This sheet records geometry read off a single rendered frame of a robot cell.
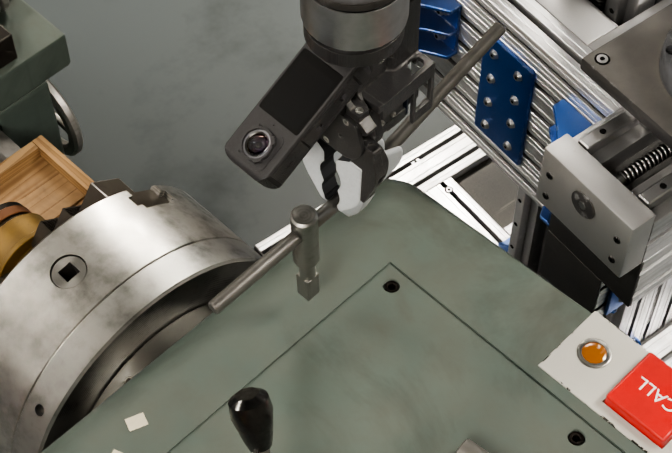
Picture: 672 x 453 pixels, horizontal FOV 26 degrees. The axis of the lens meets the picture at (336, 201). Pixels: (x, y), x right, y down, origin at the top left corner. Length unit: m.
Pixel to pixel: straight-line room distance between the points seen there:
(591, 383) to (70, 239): 0.48
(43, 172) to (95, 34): 1.38
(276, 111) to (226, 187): 1.88
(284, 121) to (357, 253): 0.29
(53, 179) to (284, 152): 0.85
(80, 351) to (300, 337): 0.19
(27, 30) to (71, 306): 0.70
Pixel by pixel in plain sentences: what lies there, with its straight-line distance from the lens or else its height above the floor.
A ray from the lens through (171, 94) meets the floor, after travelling 3.06.
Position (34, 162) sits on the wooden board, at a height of 0.88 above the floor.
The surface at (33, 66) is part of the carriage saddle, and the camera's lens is 1.92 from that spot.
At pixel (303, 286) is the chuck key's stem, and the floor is 1.30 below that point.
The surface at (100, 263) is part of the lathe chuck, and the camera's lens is 1.32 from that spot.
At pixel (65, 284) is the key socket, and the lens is 1.32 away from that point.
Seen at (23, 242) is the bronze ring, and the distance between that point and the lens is 1.48.
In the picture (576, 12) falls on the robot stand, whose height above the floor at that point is 1.07.
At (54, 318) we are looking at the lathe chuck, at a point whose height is 1.22.
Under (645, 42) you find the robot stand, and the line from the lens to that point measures 1.60.
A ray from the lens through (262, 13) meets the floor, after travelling 3.20.
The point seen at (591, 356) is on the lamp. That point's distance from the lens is 1.24.
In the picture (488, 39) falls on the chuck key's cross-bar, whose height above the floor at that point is 1.43.
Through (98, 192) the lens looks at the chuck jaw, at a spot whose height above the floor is 1.20.
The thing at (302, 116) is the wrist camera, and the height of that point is 1.54.
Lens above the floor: 2.32
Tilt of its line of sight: 54 degrees down
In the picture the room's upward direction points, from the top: straight up
